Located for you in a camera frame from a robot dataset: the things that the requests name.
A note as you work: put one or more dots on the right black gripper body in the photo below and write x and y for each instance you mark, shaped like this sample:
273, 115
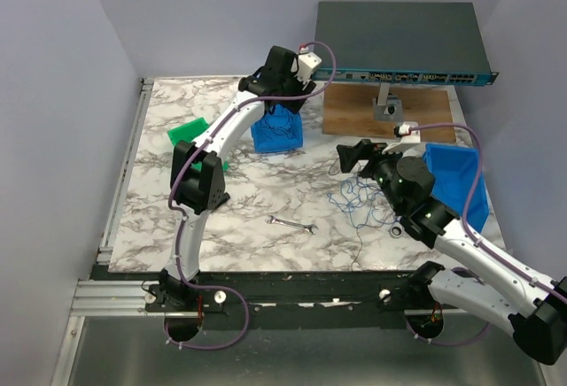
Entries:
382, 167

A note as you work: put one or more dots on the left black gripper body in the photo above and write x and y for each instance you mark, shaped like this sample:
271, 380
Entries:
291, 86

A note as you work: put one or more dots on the blue bin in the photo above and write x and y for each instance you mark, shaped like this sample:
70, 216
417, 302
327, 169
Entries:
277, 130
454, 169

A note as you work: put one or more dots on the green plastic bin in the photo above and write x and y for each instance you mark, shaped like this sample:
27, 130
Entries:
188, 132

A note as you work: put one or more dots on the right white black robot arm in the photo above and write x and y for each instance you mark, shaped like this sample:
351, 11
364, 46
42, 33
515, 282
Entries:
527, 304

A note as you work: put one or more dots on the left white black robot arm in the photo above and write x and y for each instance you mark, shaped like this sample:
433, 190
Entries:
197, 178

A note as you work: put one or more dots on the brown wooden board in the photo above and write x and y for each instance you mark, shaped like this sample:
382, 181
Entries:
348, 111

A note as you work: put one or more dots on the ratcheting combination wrench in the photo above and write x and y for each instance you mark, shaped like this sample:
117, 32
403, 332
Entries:
396, 230

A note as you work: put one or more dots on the small open-end wrench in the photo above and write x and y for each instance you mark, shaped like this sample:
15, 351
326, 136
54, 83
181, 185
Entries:
310, 228

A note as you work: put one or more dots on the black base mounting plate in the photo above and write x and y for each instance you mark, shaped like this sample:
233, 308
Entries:
359, 316

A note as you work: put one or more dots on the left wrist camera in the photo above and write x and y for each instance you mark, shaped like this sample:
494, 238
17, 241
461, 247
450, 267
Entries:
307, 64

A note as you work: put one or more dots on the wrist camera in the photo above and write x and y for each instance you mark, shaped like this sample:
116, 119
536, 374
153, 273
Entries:
409, 137
307, 64

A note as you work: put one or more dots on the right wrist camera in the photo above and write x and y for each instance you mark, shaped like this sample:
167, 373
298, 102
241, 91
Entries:
409, 137

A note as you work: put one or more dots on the grey metal switch stand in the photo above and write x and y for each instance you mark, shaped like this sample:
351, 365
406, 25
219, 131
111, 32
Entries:
387, 107

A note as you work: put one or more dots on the teal network switch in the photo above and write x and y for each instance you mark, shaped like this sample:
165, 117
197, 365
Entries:
402, 42

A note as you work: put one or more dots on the aluminium frame rail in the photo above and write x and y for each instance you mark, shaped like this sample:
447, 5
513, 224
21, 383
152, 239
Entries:
272, 290

